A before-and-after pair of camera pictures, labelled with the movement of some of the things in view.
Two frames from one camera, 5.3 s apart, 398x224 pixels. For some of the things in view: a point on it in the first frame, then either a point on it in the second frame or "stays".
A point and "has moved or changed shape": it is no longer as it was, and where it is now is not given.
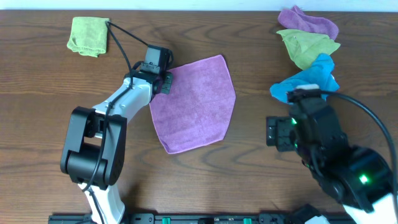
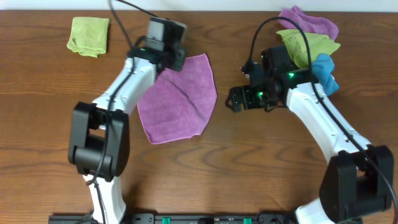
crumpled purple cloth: x=294 y=18 stays
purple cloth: x=199 y=109 has moved or changed shape
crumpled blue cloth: x=319 y=73 stays
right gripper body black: x=280 y=127 to x=259 y=97
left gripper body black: x=167 y=82 to x=176 y=58
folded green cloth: x=89 y=35 stays
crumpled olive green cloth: x=304 y=46 stays
